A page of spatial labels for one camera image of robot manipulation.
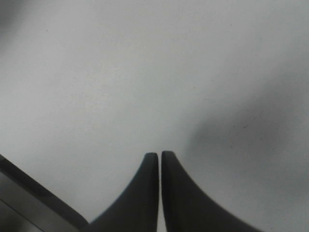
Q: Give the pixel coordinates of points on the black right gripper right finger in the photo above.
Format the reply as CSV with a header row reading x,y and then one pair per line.
x,y
187,208

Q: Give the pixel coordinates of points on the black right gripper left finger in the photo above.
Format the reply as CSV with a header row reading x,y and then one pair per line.
x,y
136,209

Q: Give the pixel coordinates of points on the white microwave oven body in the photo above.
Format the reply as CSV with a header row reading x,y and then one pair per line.
x,y
27,206

